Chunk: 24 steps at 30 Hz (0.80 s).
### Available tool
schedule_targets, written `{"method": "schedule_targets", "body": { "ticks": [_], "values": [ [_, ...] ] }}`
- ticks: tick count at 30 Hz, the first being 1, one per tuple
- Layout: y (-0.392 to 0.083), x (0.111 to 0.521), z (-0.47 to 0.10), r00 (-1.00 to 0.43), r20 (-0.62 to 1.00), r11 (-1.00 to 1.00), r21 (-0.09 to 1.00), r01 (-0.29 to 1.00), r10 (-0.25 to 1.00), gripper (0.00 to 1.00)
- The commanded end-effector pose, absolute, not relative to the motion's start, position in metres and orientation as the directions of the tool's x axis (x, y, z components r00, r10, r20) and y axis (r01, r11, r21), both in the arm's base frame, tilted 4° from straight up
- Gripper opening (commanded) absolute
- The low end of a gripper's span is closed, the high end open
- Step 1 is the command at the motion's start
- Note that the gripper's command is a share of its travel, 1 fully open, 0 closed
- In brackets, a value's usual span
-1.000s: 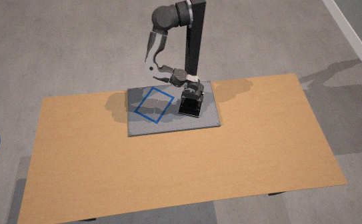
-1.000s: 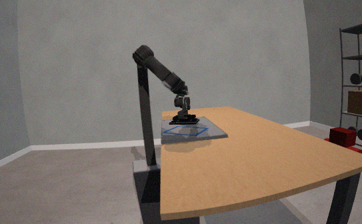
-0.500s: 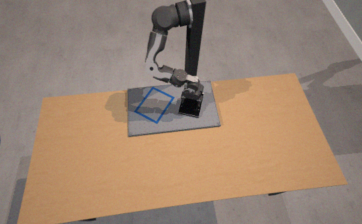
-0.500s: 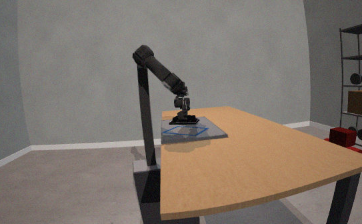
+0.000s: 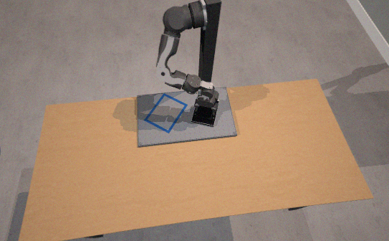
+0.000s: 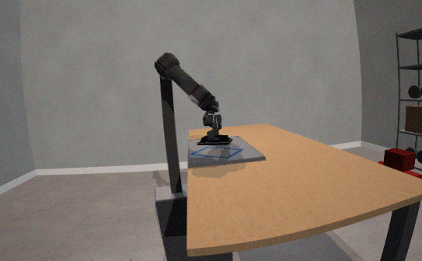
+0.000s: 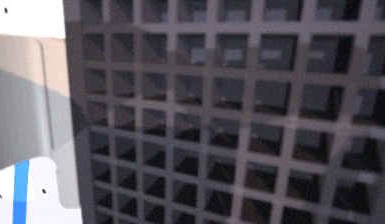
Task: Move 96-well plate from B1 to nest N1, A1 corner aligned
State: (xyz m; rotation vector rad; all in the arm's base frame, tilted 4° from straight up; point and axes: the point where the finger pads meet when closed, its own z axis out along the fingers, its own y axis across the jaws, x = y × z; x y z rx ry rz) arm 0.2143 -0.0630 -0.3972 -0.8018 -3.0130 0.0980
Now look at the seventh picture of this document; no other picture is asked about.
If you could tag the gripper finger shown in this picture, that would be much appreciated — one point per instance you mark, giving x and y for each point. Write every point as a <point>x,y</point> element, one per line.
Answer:
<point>35,112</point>

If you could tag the blue tape outline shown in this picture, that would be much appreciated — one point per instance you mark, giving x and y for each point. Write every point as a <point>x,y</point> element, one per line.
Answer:
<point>21,172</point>

